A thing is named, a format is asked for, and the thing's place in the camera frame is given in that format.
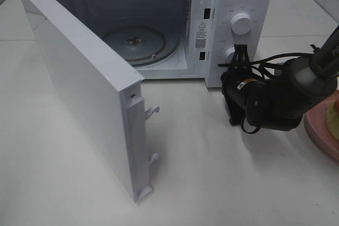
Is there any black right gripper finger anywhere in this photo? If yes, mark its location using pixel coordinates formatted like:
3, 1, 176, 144
240, 45, 251, 67
230, 45, 241, 68

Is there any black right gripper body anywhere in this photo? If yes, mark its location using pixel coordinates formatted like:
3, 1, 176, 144
221, 68, 267, 125

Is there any pink round plate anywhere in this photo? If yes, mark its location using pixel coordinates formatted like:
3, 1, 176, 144
304, 90, 338, 162

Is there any toast sandwich with lettuce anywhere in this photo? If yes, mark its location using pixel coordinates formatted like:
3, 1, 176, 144
325, 98, 338, 139

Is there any white microwave door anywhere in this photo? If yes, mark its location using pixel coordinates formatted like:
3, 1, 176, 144
22, 0, 159, 202

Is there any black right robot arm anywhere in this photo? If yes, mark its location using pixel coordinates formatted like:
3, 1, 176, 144
220, 29, 338, 134

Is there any white lower microwave knob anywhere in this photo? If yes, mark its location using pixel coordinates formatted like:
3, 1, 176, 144
225, 47, 235, 64

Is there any white microwave knob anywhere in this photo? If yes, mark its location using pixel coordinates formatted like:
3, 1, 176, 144
230, 11, 253, 35
225, 47, 235, 64

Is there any white upper microwave knob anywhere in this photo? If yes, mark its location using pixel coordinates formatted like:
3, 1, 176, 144
230, 11, 253, 35

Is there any white microwave oven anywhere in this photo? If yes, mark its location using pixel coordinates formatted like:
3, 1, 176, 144
56, 0, 270, 88

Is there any glass microwave turntable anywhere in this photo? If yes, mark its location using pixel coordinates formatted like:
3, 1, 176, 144
103, 25, 180, 67

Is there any black camera cable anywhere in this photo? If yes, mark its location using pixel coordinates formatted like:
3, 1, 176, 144
217, 43, 323, 134

